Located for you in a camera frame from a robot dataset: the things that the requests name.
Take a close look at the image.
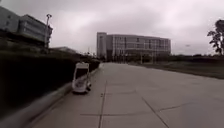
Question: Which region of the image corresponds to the small white delivery robot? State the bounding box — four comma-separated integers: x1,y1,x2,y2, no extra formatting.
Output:
71,62,92,95

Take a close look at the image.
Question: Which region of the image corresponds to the large pale multi-storey building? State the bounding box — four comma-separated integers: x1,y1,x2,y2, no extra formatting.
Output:
96,31,172,62

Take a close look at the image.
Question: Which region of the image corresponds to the low pale building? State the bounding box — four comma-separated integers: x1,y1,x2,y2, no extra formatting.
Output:
49,46,81,55

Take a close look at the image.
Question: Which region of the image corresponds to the tall street lamp pole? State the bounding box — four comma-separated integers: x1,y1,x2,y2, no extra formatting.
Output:
43,13,53,51

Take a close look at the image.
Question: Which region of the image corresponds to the grey concrete slab road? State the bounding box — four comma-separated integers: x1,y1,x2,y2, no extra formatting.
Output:
30,62,224,128

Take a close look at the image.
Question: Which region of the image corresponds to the grey building with balconies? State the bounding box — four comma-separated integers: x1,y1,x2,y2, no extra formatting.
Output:
0,5,54,50

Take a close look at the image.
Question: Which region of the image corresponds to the grey concrete kerb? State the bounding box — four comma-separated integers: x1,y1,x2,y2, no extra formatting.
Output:
0,66,101,128

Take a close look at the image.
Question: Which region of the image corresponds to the dark trimmed hedge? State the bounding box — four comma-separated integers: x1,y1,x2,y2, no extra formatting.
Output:
0,49,101,116

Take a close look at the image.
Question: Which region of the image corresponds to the dark leafy tree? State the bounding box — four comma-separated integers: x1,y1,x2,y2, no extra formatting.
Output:
206,18,224,56

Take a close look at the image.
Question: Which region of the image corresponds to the grass strip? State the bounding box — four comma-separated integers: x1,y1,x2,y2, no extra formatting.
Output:
133,59,224,80

